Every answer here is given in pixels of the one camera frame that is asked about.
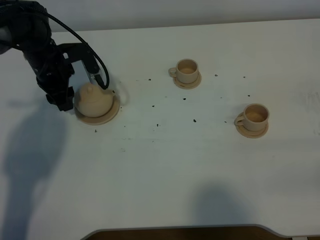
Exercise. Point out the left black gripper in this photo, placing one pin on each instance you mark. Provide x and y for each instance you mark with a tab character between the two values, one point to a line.
53	73

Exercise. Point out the beige ceramic teapot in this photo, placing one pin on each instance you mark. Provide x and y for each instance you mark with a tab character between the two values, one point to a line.
93	101

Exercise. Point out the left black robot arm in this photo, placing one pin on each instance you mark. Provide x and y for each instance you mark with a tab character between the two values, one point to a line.
24	26

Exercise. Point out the beige teapot saucer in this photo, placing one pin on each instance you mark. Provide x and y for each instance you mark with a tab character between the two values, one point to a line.
95	121

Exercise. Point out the far beige cup saucer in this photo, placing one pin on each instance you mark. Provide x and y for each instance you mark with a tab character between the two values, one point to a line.
188	86

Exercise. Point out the beige cup saucer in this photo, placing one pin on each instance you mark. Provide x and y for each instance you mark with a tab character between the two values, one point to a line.
188	86
252	133

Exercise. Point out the far beige teacup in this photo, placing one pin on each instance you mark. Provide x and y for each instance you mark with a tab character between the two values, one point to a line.
186	71

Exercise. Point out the beige teacup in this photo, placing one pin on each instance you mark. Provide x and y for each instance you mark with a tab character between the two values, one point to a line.
254	117
186	71

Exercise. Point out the near beige cup saucer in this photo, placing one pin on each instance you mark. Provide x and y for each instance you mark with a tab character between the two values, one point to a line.
252	133

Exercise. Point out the near beige teacup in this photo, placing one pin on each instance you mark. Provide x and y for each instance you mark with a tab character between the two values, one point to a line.
254	117

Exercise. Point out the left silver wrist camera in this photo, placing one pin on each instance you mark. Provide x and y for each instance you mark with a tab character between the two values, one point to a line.
80	75

